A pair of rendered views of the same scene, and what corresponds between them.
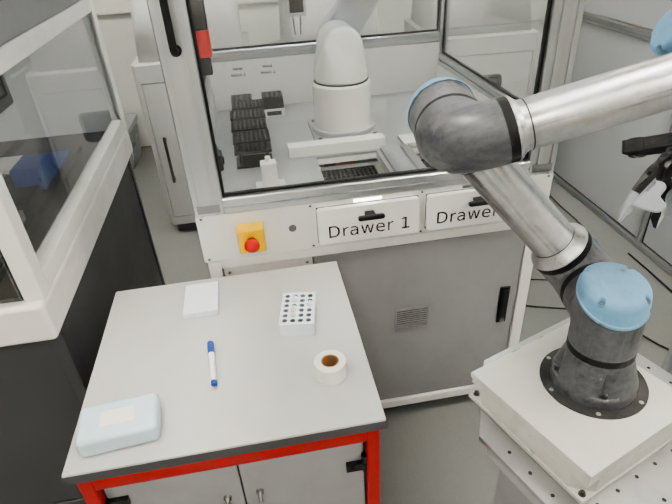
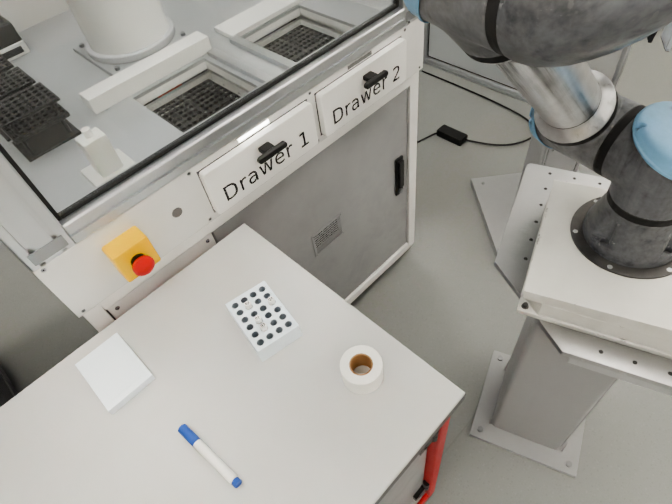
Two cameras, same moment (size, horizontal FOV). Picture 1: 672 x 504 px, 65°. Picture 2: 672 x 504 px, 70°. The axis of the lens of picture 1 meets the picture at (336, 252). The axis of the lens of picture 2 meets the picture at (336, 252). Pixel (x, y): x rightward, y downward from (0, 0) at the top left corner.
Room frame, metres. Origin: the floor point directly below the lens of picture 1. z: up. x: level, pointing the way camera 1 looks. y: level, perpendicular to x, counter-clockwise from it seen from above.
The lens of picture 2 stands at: (0.53, 0.20, 1.52)
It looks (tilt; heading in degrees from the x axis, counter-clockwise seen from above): 51 degrees down; 330
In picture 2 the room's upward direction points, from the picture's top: 10 degrees counter-clockwise
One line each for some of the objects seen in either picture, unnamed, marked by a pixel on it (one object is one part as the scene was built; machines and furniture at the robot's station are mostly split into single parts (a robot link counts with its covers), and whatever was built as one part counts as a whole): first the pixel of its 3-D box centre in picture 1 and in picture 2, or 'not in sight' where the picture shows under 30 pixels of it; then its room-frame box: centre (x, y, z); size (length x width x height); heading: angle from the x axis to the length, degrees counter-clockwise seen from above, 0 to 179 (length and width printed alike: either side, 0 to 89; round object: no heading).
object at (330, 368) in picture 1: (330, 367); (361, 369); (0.83, 0.03, 0.78); 0.07 x 0.07 x 0.04
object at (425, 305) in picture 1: (356, 263); (217, 199); (1.78, -0.08, 0.40); 1.03 x 0.95 x 0.80; 98
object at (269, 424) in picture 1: (251, 446); (260, 473); (0.94, 0.27, 0.38); 0.62 x 0.58 x 0.76; 98
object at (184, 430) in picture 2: (212, 362); (208, 454); (0.88, 0.30, 0.77); 0.14 x 0.02 x 0.02; 13
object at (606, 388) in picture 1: (596, 361); (639, 215); (0.70, -0.47, 0.88); 0.15 x 0.15 x 0.10
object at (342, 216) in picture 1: (368, 220); (263, 156); (1.30, -0.10, 0.87); 0.29 x 0.02 x 0.11; 98
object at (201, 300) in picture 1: (201, 299); (114, 371); (1.11, 0.36, 0.77); 0.13 x 0.09 x 0.02; 8
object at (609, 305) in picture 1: (607, 308); (661, 158); (0.71, -0.47, 1.00); 0.13 x 0.12 x 0.14; 177
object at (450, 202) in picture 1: (475, 206); (364, 86); (1.34, -0.41, 0.87); 0.29 x 0.02 x 0.11; 98
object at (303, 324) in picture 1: (298, 313); (263, 319); (1.02, 0.10, 0.78); 0.12 x 0.08 x 0.04; 178
